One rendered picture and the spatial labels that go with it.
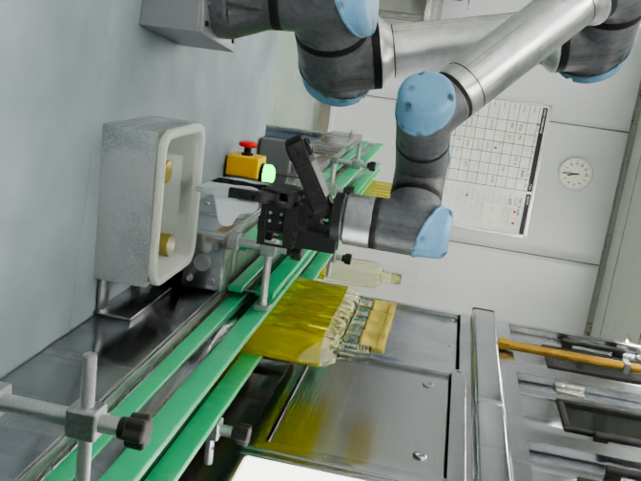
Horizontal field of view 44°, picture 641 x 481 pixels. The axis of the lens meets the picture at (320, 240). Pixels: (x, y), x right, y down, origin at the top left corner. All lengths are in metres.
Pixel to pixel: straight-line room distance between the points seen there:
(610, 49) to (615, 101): 5.97
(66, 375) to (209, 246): 0.40
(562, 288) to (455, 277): 0.96
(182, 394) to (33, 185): 0.31
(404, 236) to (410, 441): 0.39
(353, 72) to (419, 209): 0.28
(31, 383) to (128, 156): 0.33
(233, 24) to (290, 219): 0.30
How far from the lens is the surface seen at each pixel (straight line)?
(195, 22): 1.17
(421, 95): 1.02
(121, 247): 1.14
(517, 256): 7.41
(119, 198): 1.12
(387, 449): 1.29
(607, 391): 1.81
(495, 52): 1.10
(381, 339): 1.34
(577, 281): 7.52
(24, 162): 0.95
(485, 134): 7.20
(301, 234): 1.13
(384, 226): 1.09
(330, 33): 1.19
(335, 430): 1.32
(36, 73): 0.95
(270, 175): 1.68
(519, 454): 1.42
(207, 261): 1.30
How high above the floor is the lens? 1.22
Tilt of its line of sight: 8 degrees down
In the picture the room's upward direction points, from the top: 100 degrees clockwise
